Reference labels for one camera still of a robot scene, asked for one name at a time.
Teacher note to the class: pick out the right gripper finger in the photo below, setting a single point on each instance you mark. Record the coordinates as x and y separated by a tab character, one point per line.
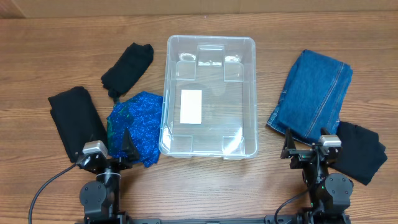
324	131
288	148

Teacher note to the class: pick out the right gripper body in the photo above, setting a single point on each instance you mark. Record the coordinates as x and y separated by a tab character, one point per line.
300	158

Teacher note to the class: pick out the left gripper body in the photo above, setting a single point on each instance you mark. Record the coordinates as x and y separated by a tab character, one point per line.
109	162

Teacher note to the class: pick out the blue denim jeans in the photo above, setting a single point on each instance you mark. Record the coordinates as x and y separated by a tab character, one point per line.
312	97

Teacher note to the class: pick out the black cloth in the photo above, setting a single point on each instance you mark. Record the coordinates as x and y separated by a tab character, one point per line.
362	154
77	120

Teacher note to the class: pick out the blue sequin fabric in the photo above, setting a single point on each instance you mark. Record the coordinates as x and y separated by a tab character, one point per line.
141	116

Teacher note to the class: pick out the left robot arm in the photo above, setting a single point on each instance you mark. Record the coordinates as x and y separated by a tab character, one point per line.
101	197

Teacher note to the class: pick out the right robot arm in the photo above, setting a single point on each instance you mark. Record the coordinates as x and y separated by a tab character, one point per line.
329	193

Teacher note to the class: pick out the rolled black sock garment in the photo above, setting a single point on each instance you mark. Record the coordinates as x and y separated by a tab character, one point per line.
125	73

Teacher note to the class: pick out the white label in bin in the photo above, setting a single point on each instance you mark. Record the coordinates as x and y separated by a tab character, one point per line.
191	106

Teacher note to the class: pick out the clear plastic storage bin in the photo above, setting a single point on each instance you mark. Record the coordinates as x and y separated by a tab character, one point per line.
224	69

